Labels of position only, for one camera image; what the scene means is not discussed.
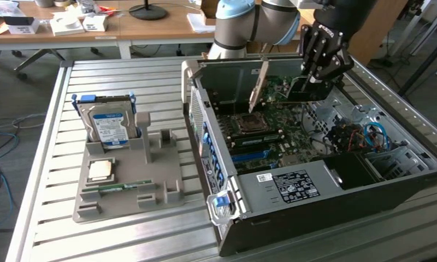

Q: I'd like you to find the hard disk in blue caddy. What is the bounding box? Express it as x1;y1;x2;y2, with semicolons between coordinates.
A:
71;92;137;150

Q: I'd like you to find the green motherboard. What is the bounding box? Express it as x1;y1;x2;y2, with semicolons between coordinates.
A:
215;73;327;175

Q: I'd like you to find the clear plastic bag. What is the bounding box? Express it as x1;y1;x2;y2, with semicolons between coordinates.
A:
0;0;27;17

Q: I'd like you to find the grey power supply unit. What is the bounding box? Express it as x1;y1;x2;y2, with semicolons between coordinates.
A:
237;160;343;214

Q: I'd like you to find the green RAM stick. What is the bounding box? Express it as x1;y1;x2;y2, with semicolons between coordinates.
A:
83;179;155;193
235;134;281;147

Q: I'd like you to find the white flat box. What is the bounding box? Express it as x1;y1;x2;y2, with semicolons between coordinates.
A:
49;11;87;37

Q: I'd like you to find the blue floor cable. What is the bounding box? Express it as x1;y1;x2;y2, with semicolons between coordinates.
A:
0;120;20;234

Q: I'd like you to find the white tape roll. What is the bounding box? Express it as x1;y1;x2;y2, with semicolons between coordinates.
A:
59;16;83;29

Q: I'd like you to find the wooden cabinet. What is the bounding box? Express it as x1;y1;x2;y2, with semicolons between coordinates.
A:
344;0;411;66

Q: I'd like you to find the brown cardboard box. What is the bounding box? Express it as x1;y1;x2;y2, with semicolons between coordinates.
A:
199;0;220;19

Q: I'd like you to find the blue wire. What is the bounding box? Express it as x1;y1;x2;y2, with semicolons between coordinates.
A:
363;122;393;150

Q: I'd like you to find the green graphics card black shroud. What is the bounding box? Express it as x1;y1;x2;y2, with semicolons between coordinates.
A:
247;53;339;114

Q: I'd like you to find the metal CPU socket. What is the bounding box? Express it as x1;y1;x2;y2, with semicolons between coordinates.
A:
236;112;268;135

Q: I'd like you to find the wooden desk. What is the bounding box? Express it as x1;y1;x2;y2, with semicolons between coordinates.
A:
119;0;316;59
0;0;123;59

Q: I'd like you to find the open black PC case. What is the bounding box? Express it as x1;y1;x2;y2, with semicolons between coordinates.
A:
181;53;437;258

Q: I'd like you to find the blue case latch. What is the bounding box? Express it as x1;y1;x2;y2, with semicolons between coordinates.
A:
211;194;229;210

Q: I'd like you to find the square CPU chip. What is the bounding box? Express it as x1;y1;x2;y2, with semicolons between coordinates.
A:
88;160;113;181

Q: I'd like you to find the dark metal table leg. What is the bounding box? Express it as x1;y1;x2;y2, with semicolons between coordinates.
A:
399;35;437;96

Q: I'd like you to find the white paper stack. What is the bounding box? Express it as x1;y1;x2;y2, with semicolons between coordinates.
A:
187;13;217;34

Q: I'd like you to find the black wire harness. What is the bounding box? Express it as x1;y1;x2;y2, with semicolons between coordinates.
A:
327;124;365;153

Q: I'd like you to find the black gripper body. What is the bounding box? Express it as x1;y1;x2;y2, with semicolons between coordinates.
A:
311;0;380;43

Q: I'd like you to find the black round lamp base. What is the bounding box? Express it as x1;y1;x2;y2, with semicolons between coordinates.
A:
128;0;168;21

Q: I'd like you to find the white box with black lid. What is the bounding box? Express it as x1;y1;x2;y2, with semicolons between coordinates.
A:
3;16;41;35

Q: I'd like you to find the small white box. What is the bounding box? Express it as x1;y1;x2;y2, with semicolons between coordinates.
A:
83;15;108;32

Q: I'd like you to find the grey plastic parts rack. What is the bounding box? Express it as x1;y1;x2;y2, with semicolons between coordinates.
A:
72;111;185;224

